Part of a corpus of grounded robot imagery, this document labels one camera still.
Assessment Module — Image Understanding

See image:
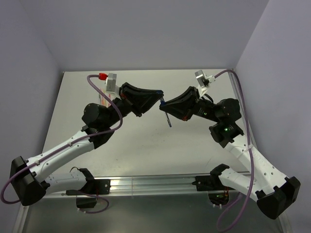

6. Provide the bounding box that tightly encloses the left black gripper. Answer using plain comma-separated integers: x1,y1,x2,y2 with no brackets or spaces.
104,83,164,128

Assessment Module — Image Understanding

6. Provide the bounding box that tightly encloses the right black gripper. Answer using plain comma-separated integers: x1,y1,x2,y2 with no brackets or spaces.
160,85,222,122

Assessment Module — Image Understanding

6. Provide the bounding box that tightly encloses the blue pen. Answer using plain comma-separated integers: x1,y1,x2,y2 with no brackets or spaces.
160,97,172,128

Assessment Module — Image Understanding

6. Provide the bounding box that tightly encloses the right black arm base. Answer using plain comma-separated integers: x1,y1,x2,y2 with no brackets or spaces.
191,173,237,209

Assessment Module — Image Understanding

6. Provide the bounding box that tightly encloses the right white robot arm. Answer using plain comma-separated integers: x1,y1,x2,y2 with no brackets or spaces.
159,87,301,219

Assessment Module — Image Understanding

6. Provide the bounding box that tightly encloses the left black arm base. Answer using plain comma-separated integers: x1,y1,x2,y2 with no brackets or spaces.
66,179,111,214

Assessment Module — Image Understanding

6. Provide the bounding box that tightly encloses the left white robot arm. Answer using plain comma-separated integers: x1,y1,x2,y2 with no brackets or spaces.
8,83,164,206

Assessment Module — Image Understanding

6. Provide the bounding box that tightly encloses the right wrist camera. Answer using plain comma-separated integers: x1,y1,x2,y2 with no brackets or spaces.
195,70,215,97

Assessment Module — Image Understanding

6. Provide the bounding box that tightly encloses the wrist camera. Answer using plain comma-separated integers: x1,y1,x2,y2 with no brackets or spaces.
99,73,120,98
195,70,215,97

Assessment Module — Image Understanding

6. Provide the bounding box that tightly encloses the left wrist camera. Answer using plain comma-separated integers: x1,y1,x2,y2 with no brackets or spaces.
99,73,120,98

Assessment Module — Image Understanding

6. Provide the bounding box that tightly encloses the aluminium mounting rail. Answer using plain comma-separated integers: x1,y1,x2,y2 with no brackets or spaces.
23,169,279,202

